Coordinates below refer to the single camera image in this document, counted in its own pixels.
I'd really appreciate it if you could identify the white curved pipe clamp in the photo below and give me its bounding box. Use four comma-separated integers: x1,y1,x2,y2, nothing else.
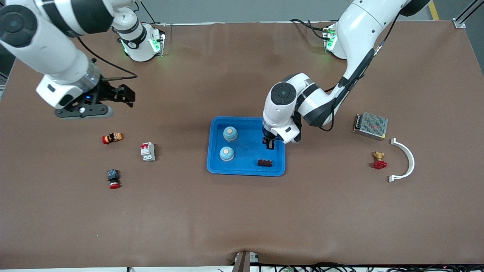
389,138,415,183

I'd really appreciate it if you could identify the brown table mat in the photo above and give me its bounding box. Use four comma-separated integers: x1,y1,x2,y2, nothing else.
0,21,484,269

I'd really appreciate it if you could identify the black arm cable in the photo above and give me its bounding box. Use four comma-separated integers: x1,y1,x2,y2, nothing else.
320,11,401,132
78,37,137,80

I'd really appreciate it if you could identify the aluminium frame post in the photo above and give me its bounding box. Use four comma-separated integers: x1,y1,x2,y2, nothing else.
454,0,484,29

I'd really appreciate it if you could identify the black right base cable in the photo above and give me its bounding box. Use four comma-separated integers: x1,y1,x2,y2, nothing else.
142,0,167,27

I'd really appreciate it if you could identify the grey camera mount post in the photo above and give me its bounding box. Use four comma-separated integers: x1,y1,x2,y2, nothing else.
233,250,259,272

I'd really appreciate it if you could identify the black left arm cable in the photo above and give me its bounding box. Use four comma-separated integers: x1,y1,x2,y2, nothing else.
320,11,401,132

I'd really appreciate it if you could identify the brass valve red handle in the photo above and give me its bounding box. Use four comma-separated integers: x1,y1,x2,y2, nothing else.
372,151,388,170

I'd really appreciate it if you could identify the white red circuit breaker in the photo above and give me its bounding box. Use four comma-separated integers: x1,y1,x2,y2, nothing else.
140,142,156,162

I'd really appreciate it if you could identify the red black emergency stop button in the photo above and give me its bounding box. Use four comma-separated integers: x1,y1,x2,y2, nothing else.
107,169,121,189

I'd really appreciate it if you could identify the black base cable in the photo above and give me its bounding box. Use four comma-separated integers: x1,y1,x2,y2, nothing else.
142,0,167,27
290,19,330,40

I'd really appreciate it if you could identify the blue plastic tray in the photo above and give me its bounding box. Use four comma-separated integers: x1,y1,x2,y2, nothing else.
206,116,286,177

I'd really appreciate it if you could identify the orange red push button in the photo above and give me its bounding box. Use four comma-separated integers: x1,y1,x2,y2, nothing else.
102,132,123,145

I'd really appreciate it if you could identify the black left base cable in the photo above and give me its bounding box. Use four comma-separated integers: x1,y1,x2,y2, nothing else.
290,19,330,40

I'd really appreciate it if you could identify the black cable bundle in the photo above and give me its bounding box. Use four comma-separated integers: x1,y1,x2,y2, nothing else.
261,263,484,272

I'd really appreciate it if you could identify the metal mesh power supply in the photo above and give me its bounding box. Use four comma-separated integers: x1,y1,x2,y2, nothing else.
353,112,389,142

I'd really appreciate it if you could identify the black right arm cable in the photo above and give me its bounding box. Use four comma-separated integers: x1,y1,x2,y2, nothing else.
78,37,137,80

